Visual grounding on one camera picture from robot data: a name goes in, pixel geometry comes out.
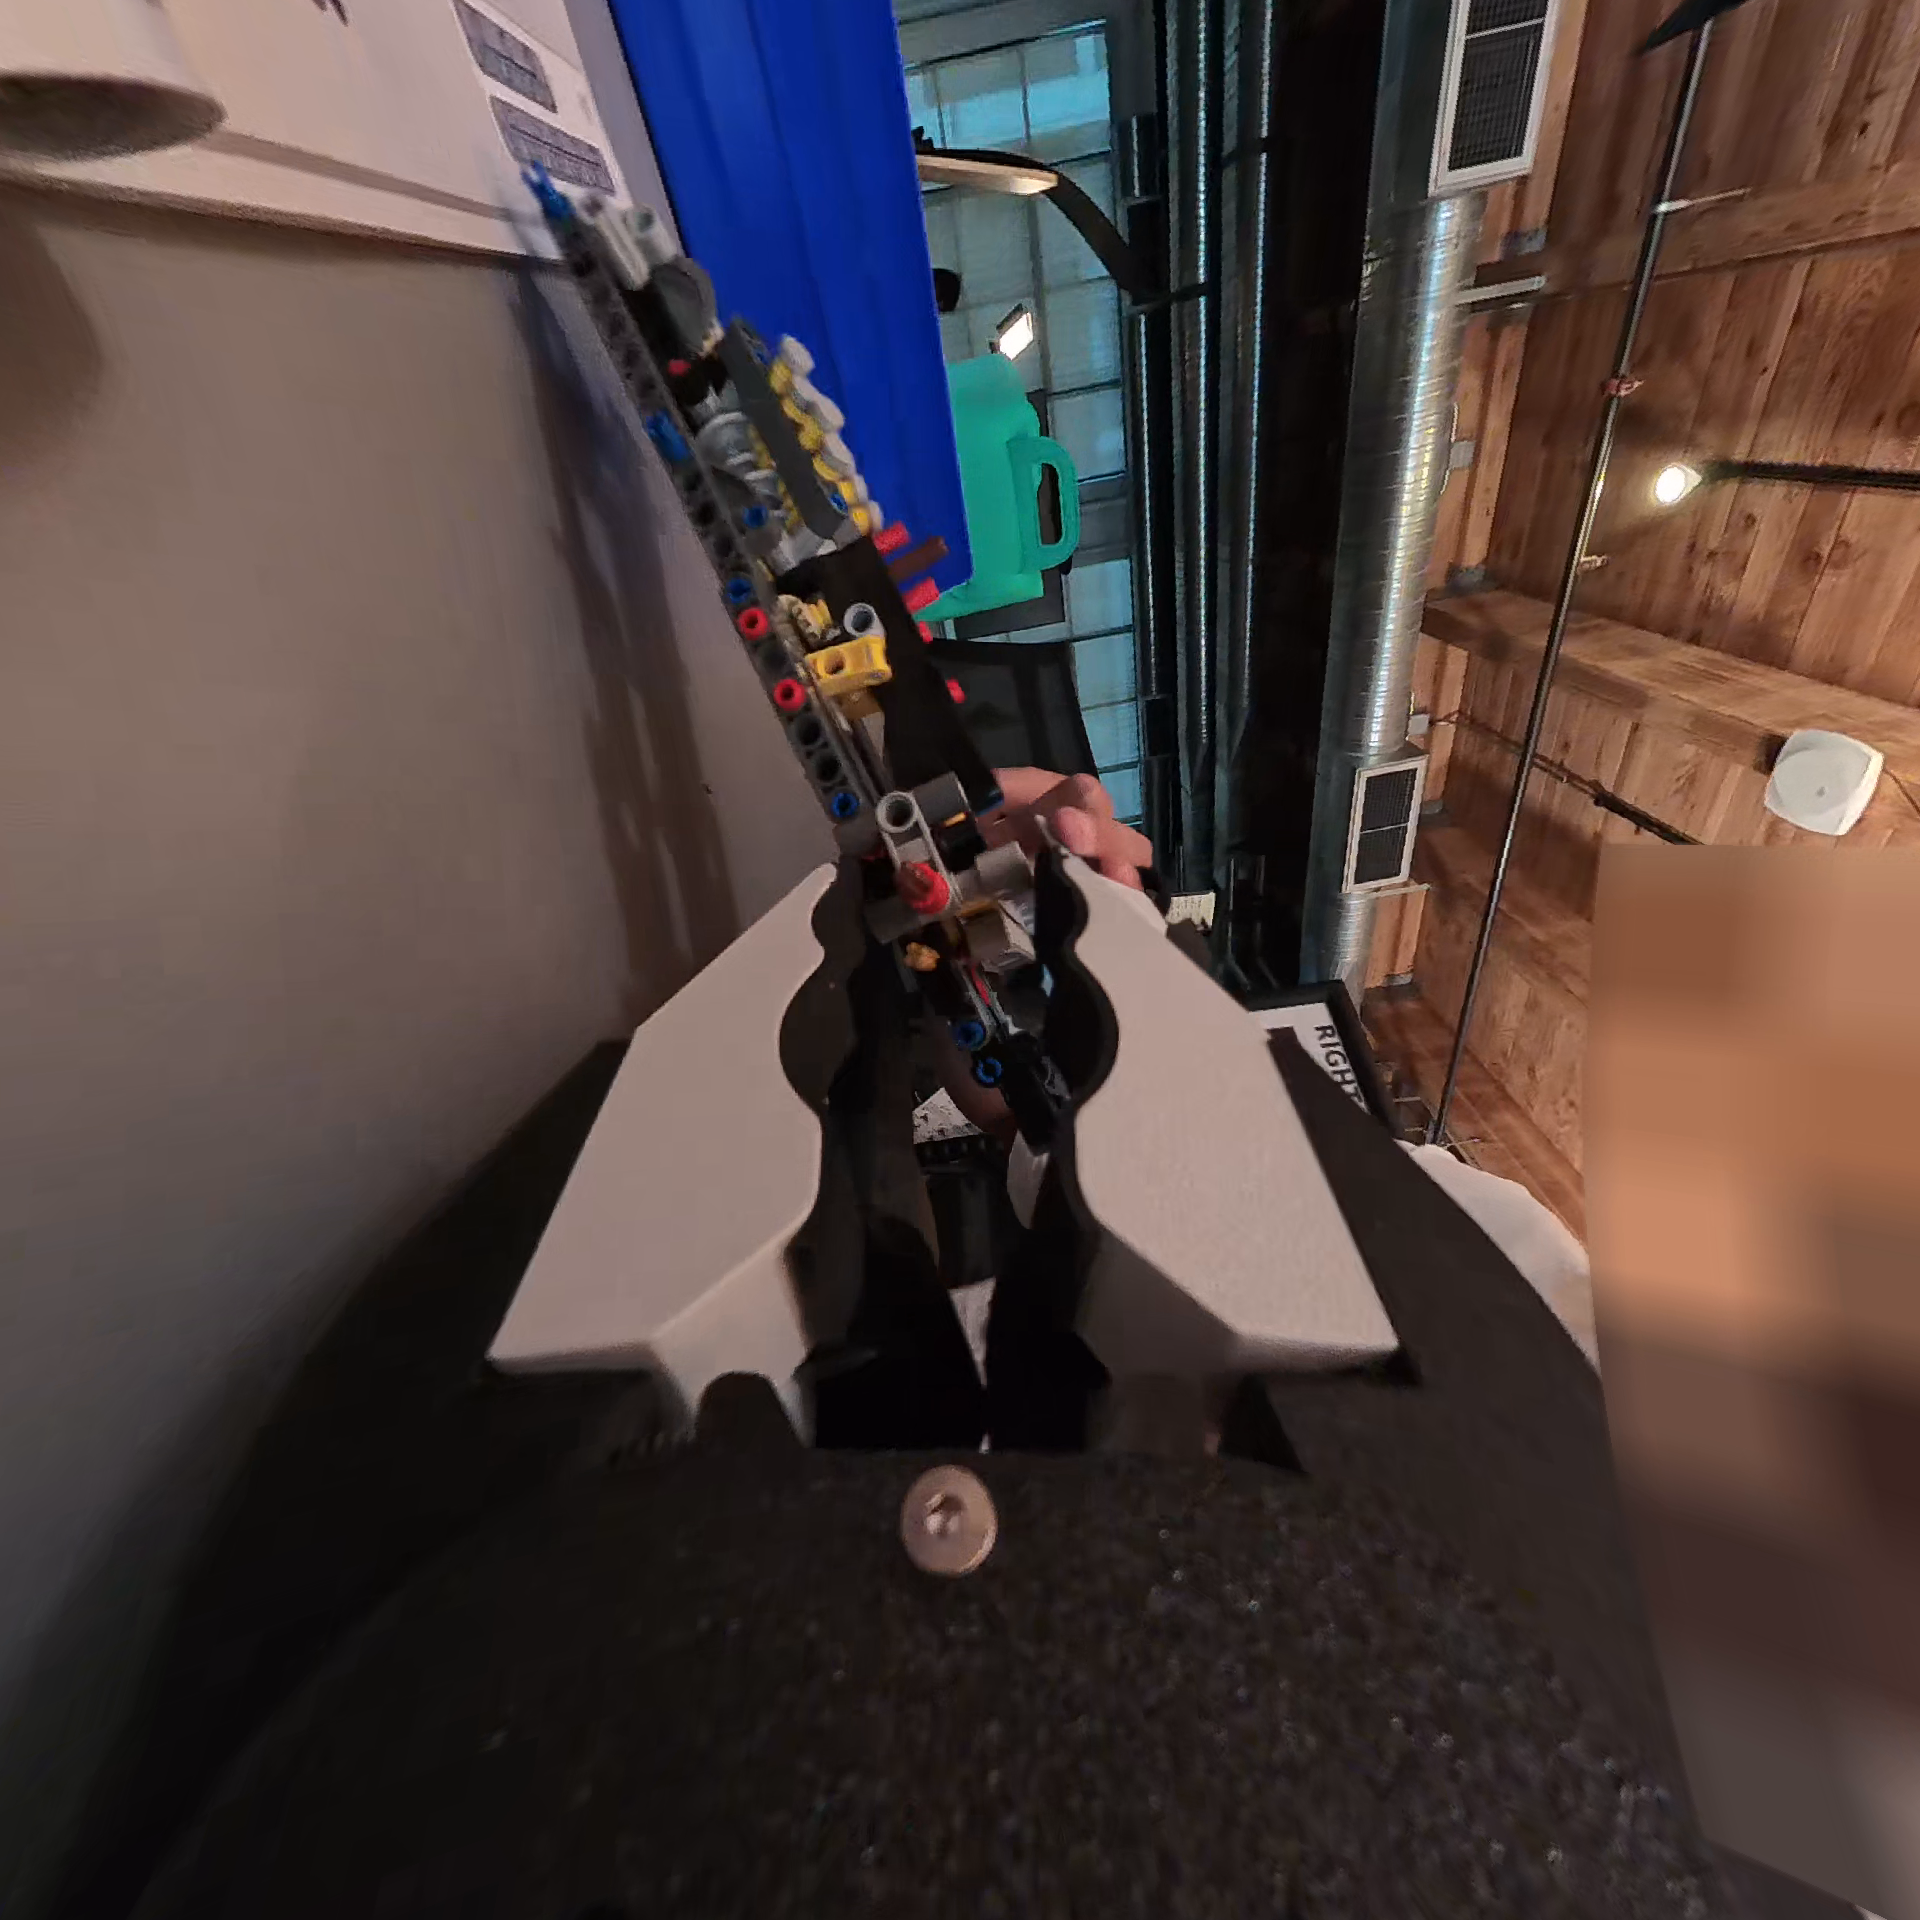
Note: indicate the black mesh office chair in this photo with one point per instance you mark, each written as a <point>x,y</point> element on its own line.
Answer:
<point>1020,705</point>

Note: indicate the person's white shirt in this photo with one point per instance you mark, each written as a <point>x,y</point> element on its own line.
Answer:
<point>1499,1231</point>

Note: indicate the white folding stand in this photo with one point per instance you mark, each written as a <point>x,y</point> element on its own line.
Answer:
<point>984,178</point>

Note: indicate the small light panel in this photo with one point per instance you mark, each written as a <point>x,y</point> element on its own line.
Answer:
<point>1015,333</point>

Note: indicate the white air vent grille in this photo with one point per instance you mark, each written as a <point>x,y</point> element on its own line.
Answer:
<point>1494,91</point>
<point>1384,822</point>

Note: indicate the blue plastic bin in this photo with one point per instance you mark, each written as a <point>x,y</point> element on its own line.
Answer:
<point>779,225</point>

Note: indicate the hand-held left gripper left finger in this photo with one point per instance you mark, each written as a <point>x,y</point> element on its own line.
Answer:
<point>662,1201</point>

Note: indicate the lego chassis model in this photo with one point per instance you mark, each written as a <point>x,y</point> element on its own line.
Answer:
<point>902,692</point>

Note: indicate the person's right hand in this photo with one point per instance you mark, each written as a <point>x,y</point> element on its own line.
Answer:
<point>1096,826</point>

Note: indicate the teal bag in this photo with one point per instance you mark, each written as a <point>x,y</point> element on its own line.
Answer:
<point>1004,495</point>

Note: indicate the ceiling track light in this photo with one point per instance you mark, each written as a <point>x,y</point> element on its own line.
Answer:
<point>1674,484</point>

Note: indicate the silver ventilation duct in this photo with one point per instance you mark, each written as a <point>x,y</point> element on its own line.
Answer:
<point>1395,599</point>

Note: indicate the open instruction booklet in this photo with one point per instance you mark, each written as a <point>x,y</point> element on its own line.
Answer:
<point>225,91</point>

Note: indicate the white square ceiling device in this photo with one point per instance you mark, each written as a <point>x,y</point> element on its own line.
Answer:
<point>1823,781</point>

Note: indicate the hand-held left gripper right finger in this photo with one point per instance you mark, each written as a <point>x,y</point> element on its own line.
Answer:
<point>1231,1201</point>

